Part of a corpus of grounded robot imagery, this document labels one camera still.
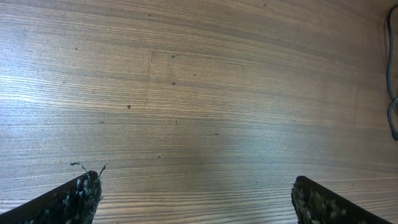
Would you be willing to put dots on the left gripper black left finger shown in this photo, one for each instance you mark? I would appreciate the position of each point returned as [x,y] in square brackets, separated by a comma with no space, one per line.
[73,202]

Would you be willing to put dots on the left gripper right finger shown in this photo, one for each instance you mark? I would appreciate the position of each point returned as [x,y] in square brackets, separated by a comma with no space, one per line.
[315,204]

